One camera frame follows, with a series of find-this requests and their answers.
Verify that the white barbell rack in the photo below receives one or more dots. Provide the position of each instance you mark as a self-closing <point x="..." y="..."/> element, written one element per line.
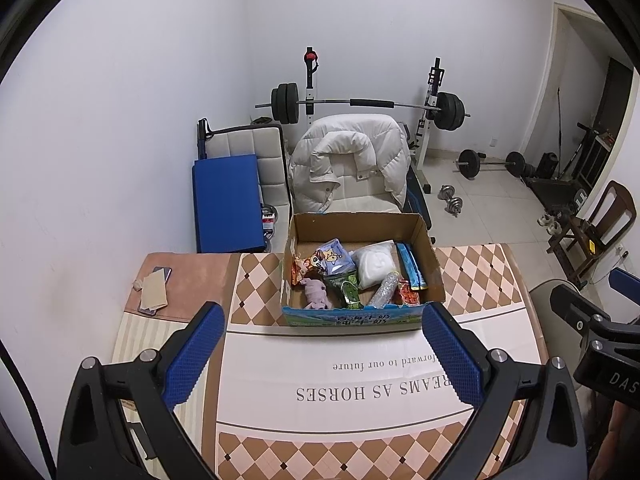
<point x="418" y="142"/>

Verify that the chrome dumbbell pair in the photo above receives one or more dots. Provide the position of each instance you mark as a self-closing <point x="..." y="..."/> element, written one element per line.
<point x="453" y="204"/>

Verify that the dark wooden chair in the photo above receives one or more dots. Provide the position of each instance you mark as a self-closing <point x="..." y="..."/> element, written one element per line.
<point x="583" y="242"/>

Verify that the pink plush toy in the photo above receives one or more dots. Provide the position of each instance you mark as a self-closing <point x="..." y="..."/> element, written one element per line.
<point x="316" y="296"/>

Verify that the rack barbell black plates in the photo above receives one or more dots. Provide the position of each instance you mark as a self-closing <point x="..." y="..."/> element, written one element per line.
<point x="448" y="113"/>

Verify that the red floral wipes pack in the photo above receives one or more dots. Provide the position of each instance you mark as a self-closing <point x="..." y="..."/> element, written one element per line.
<point x="405" y="296"/>

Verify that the white puffer jacket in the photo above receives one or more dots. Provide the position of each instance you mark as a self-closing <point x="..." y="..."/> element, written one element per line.
<point x="350" y="163"/>

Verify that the green dark snack bag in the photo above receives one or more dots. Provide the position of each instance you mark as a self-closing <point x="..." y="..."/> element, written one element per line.
<point x="345" y="286"/>

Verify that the brown cardboard box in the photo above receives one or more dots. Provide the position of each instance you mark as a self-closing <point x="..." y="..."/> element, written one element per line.
<point x="307" y="232"/>

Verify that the orange snack packet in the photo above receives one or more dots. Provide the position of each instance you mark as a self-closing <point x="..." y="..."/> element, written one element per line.
<point x="309" y="267"/>

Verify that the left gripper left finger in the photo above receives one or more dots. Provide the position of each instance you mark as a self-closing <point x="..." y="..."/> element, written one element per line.
<point x="95" y="442"/>

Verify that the blue cartoon tissue pack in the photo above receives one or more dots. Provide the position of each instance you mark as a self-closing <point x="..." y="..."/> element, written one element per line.
<point x="334" y="258"/>

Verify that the blue folded mat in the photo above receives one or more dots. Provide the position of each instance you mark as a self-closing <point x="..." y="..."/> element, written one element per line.
<point x="227" y="208"/>

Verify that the blue gold snack pouch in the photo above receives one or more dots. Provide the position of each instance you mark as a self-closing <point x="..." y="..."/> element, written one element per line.
<point x="415" y="277"/>

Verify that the white soft plastic pack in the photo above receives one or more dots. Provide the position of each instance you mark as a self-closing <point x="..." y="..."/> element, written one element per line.
<point x="374" y="262"/>

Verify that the silver foil pack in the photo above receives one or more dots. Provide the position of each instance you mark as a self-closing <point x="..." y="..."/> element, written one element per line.
<point x="385" y="292"/>

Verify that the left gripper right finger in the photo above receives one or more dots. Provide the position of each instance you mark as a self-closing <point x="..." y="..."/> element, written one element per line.
<point x="549" y="441"/>

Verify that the checkered table mat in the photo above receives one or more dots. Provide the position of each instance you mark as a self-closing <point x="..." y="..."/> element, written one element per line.
<point x="282" y="402"/>

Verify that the smartphone with tan card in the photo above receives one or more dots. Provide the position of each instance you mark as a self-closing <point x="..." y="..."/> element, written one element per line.
<point x="152" y="291"/>

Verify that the floor barbell black plates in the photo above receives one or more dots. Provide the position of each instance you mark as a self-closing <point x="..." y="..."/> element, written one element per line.
<point x="470" y="163"/>

